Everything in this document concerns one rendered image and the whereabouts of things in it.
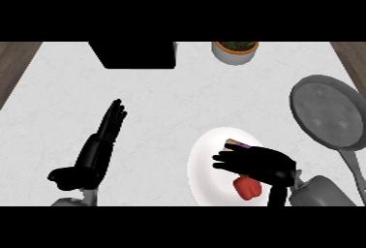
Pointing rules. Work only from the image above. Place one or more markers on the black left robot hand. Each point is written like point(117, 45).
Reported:
point(98, 151)

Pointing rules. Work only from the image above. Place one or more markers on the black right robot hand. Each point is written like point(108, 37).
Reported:
point(260, 164)

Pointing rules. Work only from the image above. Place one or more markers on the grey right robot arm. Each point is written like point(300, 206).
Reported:
point(321, 192)

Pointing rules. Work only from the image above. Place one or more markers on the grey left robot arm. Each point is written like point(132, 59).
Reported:
point(79, 199)

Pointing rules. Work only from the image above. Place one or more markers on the red bell pepper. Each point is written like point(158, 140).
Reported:
point(248, 189)

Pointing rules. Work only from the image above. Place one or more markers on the white plate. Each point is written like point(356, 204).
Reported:
point(210, 171)

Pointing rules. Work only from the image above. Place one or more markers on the grey frying pan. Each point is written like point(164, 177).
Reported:
point(329, 113)

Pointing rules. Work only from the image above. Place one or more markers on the tan and purple food item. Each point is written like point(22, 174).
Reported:
point(235, 144)

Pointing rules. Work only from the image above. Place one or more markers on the black box appliance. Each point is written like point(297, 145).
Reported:
point(136, 54)

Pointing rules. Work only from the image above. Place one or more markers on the potted plant in white pot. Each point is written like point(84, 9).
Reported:
point(235, 51)

